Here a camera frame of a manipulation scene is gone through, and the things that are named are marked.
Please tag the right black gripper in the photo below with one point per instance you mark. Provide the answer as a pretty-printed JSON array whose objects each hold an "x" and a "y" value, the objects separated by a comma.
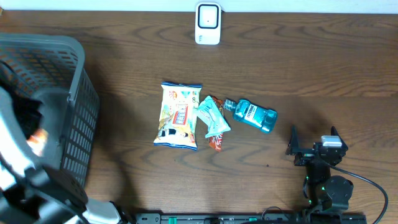
[{"x": 305, "y": 155}]

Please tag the small orange box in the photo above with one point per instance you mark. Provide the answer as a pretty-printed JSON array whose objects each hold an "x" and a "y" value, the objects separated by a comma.
[{"x": 38, "y": 141}]

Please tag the blue mouthwash bottle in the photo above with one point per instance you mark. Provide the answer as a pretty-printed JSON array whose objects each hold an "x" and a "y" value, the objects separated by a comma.
[{"x": 246, "y": 112}]

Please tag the orange chocolate bar wrapper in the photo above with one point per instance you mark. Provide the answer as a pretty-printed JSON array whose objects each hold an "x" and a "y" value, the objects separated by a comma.
[{"x": 216, "y": 141}]

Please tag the light green wipes packet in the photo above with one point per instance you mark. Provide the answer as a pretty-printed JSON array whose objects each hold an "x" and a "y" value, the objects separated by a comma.
[{"x": 210, "y": 114}]

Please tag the yellow snack bag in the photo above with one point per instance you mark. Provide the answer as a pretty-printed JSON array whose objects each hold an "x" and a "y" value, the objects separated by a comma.
[{"x": 177, "y": 120}]

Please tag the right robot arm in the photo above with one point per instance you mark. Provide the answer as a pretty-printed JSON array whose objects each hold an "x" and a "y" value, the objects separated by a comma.
[{"x": 328, "y": 195}]

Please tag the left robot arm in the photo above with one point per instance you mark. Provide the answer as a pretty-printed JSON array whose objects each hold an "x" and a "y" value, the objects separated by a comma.
[{"x": 47, "y": 195}]

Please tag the white barcode scanner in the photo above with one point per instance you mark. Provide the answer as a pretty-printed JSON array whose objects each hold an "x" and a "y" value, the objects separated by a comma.
[{"x": 208, "y": 23}]

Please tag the grey plastic basket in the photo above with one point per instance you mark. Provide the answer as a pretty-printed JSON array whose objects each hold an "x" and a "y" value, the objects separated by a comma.
[{"x": 51, "y": 69}]

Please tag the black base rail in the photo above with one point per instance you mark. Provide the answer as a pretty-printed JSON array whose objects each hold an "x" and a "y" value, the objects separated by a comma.
[{"x": 269, "y": 217}]

